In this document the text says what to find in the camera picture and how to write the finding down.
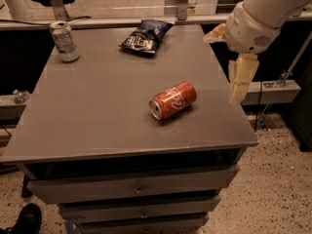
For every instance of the bottom grey drawer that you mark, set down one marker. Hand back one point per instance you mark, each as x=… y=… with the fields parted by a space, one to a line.
x=144 y=226

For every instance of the grey drawer cabinet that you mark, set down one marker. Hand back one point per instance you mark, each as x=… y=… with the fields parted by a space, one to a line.
x=91 y=117

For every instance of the metal railing bar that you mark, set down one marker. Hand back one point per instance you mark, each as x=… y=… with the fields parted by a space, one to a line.
x=86 y=23

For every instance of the red coke can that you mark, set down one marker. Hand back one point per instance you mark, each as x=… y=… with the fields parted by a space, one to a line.
x=173 y=100

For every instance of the blue chip bag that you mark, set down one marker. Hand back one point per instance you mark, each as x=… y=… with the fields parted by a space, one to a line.
x=147 y=37

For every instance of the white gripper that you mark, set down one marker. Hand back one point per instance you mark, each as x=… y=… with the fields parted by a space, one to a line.
x=250 y=32

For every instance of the white green soda can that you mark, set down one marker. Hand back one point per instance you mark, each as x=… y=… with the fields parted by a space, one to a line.
x=61 y=33

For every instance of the grey drawer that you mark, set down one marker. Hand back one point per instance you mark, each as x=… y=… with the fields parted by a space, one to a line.
x=146 y=207
x=106 y=187
x=144 y=226

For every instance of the middle grey drawer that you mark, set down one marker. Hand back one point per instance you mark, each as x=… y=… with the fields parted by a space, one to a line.
x=146 y=207

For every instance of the white pipe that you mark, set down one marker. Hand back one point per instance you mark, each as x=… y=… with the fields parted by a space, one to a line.
x=18 y=9

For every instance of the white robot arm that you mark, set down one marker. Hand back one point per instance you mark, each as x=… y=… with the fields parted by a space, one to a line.
x=273 y=13

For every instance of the crumpled foil ball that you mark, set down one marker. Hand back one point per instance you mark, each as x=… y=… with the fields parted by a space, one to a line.
x=21 y=96

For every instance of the black shoe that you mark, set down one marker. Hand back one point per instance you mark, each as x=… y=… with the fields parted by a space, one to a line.
x=29 y=221

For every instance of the top grey drawer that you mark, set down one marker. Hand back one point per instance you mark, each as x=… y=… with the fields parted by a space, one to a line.
x=106 y=187

